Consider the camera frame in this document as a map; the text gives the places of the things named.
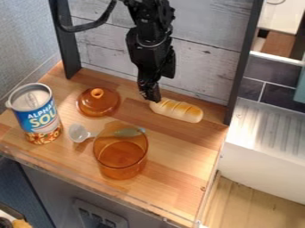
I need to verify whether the orange lid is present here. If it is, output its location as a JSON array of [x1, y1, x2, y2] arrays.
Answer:
[[75, 86, 122, 118]]

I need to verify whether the toy bread loaf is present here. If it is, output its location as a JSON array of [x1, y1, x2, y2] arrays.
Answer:
[[147, 98, 205, 124]]

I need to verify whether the silver spoon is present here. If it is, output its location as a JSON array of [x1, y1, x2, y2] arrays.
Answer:
[[66, 123, 147, 144]]

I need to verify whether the black frame post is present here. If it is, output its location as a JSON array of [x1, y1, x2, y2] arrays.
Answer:
[[221, 0, 266, 126], [47, 0, 84, 80]]

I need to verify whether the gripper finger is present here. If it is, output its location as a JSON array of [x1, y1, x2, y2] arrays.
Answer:
[[136, 79, 154, 101], [148, 81, 164, 103]]

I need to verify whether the orange clear pot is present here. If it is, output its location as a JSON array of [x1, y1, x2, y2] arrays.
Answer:
[[91, 120, 151, 181]]

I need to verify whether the blue soup can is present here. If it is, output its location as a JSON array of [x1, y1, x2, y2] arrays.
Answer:
[[4, 82, 65, 146]]

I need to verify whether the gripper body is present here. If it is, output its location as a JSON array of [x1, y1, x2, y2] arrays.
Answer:
[[125, 27, 178, 84]]

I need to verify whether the black cable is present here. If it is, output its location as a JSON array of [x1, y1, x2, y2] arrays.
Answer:
[[54, 0, 120, 34]]

